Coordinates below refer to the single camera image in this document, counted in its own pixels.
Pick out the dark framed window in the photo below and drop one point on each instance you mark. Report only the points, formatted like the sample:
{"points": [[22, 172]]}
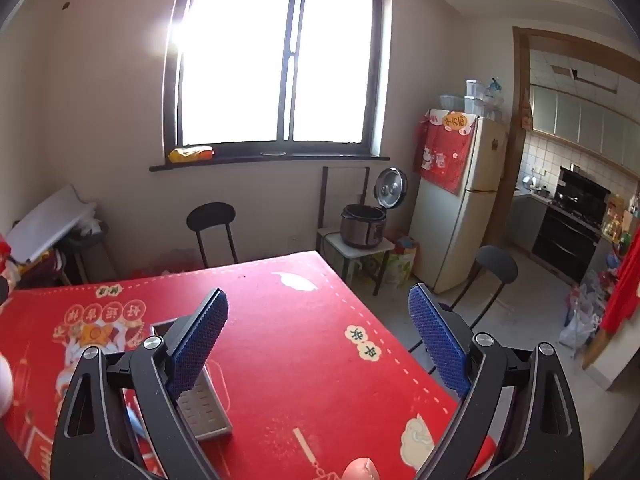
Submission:
{"points": [[280, 55]]}

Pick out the white plastic bags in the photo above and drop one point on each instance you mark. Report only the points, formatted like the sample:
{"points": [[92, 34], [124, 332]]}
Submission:
{"points": [[582, 320]]}

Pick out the light blue spoon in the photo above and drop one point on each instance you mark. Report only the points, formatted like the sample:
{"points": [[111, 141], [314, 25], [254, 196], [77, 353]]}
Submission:
{"points": [[136, 420]]}

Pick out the dark window sill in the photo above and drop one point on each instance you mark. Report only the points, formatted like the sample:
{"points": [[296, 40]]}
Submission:
{"points": [[300, 161]]}

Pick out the white board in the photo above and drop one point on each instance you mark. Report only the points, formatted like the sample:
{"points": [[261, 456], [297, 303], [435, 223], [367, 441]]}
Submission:
{"points": [[47, 220]]}

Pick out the cream refrigerator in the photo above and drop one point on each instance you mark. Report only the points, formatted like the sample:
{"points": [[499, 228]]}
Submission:
{"points": [[450, 240]]}

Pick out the group of bottles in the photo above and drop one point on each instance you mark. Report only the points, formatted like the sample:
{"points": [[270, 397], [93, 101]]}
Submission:
{"points": [[617, 220]]}

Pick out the black range hood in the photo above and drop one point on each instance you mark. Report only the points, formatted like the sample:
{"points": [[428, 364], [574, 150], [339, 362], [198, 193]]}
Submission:
{"points": [[582, 190]]}

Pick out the white plastic lidded container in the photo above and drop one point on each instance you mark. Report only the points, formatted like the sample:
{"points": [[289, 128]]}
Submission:
{"points": [[4, 385]]}

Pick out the glass-front kitchen cabinets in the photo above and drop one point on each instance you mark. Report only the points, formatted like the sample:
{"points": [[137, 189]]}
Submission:
{"points": [[585, 120]]}

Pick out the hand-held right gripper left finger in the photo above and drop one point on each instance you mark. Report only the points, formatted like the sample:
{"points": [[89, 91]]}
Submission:
{"points": [[197, 345]]}

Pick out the stainless steel utensil holder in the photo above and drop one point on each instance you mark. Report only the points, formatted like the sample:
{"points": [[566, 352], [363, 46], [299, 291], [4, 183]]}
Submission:
{"points": [[205, 410]]}

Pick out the grey kitchen counter cabinet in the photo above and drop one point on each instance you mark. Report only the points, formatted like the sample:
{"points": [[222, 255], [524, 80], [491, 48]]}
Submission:
{"points": [[527, 220]]}

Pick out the clear plastic container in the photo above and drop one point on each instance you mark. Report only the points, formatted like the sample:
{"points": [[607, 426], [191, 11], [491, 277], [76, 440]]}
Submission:
{"points": [[474, 97]]}

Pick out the red printed cloth cover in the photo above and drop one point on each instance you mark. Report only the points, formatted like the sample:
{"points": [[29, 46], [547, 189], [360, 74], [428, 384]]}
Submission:
{"points": [[445, 155]]}

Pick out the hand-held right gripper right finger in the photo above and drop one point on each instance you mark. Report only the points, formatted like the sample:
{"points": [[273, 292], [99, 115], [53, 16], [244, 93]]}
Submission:
{"points": [[437, 345]]}

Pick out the yellow packet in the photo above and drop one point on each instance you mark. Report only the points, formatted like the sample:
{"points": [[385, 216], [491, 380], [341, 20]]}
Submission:
{"points": [[190, 154]]}

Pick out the small white side table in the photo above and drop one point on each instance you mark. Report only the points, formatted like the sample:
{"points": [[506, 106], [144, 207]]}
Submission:
{"points": [[335, 245]]}

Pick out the black stool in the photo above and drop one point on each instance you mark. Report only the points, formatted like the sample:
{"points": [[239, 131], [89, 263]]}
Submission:
{"points": [[92, 240]]}

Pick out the black metal frame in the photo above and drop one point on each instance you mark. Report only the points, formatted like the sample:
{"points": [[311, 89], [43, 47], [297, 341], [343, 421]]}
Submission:
{"points": [[325, 195]]}

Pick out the small round dish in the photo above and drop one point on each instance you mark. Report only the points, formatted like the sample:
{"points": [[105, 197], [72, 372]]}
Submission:
{"points": [[273, 153]]}

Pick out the black oven stove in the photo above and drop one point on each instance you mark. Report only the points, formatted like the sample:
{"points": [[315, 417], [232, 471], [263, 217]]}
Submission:
{"points": [[565, 240]]}

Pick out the red snack bag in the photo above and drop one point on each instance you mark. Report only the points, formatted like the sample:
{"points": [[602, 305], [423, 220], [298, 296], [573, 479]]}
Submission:
{"points": [[7, 255]]}

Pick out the colourful printed bag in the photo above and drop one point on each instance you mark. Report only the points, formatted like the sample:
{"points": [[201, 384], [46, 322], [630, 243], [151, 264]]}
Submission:
{"points": [[400, 262]]}

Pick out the clear plastic bag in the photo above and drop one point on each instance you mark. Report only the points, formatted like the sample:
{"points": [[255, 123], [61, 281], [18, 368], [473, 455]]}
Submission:
{"points": [[494, 100]]}

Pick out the person's right hand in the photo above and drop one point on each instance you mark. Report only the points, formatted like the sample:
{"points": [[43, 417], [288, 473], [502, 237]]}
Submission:
{"points": [[359, 470]]}

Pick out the red hanging cloth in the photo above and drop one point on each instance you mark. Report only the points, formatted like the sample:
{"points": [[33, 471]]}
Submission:
{"points": [[622, 285]]}

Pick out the red printed table mat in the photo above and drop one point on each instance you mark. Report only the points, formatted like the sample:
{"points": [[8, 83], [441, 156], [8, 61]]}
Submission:
{"points": [[300, 340]]}

